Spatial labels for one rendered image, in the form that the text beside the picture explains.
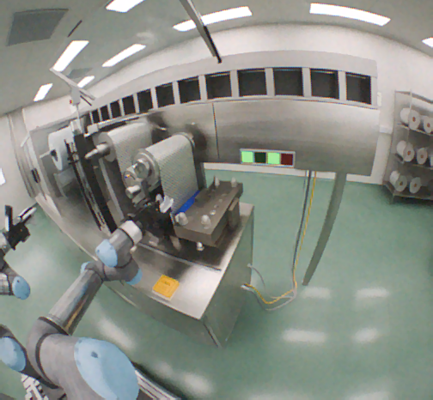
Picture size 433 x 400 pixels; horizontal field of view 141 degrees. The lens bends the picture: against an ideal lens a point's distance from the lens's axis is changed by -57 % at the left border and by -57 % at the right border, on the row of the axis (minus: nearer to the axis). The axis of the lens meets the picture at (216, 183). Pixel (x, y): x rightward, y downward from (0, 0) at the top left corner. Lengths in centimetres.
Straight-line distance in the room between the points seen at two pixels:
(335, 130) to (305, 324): 136
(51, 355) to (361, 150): 106
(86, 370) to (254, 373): 125
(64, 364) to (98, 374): 6
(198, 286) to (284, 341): 102
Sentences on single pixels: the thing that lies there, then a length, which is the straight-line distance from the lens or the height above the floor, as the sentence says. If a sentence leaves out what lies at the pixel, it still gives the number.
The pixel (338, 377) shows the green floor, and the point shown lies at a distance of 161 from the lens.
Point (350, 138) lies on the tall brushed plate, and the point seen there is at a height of 130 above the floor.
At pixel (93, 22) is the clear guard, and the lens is 101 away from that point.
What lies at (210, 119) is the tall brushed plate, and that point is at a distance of 84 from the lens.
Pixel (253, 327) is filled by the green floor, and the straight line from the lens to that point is 151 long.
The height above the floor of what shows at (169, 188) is 115.
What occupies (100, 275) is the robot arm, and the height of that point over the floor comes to 104.
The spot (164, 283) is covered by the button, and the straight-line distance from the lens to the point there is 66.
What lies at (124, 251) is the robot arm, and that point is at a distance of 55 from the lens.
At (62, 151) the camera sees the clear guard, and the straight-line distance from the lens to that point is 153.
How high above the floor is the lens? 145
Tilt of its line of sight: 27 degrees down
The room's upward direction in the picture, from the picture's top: 7 degrees counter-clockwise
